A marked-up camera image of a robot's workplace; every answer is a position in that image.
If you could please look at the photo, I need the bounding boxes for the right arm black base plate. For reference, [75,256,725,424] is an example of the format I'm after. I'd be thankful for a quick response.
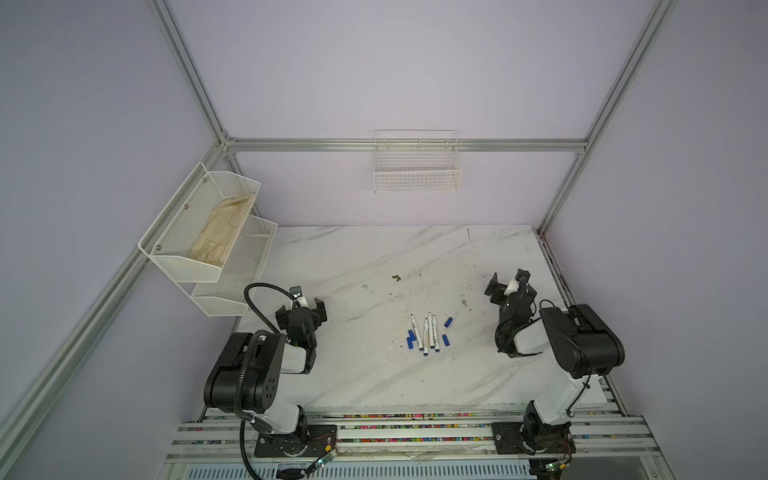
[491,422,575,456]

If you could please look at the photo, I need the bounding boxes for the beige cloth in shelf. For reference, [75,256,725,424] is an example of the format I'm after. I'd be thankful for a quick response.
[188,194,255,267]

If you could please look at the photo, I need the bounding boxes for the white marker pen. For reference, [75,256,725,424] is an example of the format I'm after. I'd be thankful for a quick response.
[425,312,435,349]
[409,314,424,351]
[432,314,440,352]
[422,317,431,357]

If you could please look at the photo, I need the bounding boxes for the white mesh two-tier wall shelf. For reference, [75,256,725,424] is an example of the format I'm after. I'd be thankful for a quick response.
[138,163,277,317]

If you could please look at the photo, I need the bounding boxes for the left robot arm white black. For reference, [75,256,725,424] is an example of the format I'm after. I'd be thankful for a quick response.
[203,298,327,442]

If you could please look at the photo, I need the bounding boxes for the white wire wall basket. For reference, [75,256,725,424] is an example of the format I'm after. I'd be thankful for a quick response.
[373,129,462,194]

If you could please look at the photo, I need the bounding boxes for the aluminium enclosure frame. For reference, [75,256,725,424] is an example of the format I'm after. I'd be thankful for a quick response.
[1,1,676,476]

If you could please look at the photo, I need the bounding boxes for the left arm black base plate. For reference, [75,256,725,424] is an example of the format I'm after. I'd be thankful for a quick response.
[252,425,338,458]

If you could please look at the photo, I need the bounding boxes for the aluminium rail base frame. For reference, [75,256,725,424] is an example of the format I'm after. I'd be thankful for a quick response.
[157,407,676,480]

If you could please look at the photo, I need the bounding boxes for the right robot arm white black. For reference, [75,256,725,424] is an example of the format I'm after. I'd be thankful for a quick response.
[485,269,625,455]

